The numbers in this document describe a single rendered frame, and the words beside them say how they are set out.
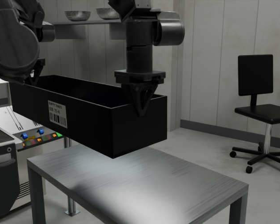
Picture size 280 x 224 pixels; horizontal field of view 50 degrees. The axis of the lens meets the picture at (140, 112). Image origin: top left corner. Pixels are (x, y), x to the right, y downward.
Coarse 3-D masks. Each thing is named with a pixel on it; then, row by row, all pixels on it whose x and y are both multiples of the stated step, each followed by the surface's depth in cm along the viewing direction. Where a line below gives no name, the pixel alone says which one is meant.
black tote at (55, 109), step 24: (24, 96) 94; (48, 96) 81; (72, 96) 105; (96, 96) 94; (120, 96) 85; (48, 120) 84; (72, 120) 74; (96, 120) 66; (120, 120) 64; (144, 120) 69; (96, 144) 68; (120, 144) 65; (144, 144) 70
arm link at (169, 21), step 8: (136, 0) 59; (144, 0) 60; (136, 8) 59; (144, 8) 60; (152, 8) 62; (120, 16) 66; (128, 16) 63; (160, 16) 64; (168, 16) 65; (176, 16) 66; (160, 24) 63; (168, 24) 63; (176, 24) 64; (160, 32) 63; (168, 32) 63; (176, 32) 64; (184, 32) 65; (160, 40) 63; (168, 40) 64; (176, 40) 65
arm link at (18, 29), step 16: (0, 0) 50; (0, 16) 47; (16, 16) 48; (0, 32) 47; (16, 32) 48; (32, 32) 49; (0, 48) 47; (16, 48) 48; (32, 48) 49; (0, 64) 47; (16, 64) 47; (32, 64) 49
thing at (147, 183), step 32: (32, 160) 116; (64, 160) 116; (96, 160) 116; (128, 160) 116; (160, 160) 116; (32, 192) 119; (64, 192) 97; (96, 192) 92; (128, 192) 92; (160, 192) 92; (192, 192) 92; (224, 192) 92
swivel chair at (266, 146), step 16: (240, 64) 296; (256, 64) 304; (272, 64) 313; (240, 80) 298; (256, 80) 306; (272, 80) 315; (256, 96) 313; (240, 112) 298; (256, 112) 286; (272, 112) 286; (256, 160) 289
